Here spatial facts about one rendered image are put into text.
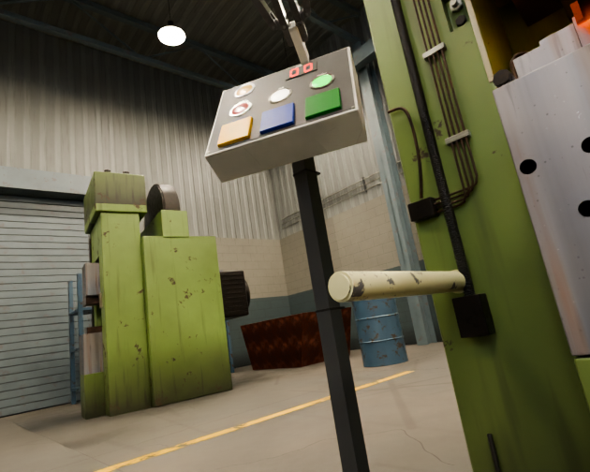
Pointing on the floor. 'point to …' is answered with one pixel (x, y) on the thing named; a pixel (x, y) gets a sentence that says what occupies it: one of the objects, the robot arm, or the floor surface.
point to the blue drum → (379, 332)
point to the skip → (288, 341)
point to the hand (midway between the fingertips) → (299, 42)
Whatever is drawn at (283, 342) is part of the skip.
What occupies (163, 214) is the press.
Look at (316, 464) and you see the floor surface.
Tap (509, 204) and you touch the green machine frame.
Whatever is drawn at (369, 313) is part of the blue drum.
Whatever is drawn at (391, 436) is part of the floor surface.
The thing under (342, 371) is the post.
